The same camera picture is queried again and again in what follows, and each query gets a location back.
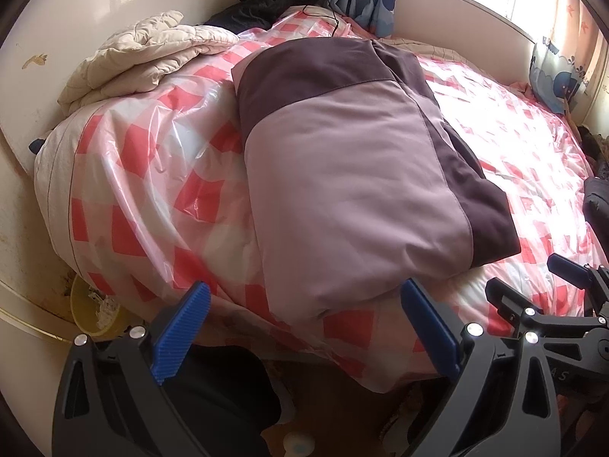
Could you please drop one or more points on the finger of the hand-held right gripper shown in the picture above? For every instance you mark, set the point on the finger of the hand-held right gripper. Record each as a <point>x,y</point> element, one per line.
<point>568,266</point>
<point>509,297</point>

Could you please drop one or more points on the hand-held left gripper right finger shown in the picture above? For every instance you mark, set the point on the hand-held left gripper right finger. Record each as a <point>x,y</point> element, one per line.
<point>428,328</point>

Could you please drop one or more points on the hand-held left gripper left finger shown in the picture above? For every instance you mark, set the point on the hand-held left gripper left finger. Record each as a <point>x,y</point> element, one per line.
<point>183,328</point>

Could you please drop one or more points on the lilac and purple jacket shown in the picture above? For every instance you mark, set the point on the lilac and purple jacket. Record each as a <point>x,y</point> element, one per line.
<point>342,176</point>

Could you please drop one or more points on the black padded jacket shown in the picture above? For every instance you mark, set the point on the black padded jacket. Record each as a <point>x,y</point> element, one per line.
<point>597,204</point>

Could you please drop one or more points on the person's black trouser leg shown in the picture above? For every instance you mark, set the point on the person's black trouser leg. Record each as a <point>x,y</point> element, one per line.
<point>228,400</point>

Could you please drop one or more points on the yellow bowl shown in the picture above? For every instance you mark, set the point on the yellow bowl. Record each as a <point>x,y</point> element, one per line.
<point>85,309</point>

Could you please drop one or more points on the brown dark garment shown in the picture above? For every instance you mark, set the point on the brown dark garment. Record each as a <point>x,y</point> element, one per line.
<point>592,143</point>

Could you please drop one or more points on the white object with blue dot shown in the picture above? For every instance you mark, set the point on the white object with blue dot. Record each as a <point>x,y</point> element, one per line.
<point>299,447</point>

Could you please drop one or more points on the red checked plastic bed cover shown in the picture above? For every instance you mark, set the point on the red checked plastic bed cover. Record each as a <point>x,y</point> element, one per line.
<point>52,171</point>

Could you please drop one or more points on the beige striped bedding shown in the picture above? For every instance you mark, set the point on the beige striped bedding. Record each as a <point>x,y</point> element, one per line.
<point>418,47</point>

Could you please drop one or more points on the cream quilt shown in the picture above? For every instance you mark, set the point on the cream quilt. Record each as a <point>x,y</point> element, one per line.
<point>142,52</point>

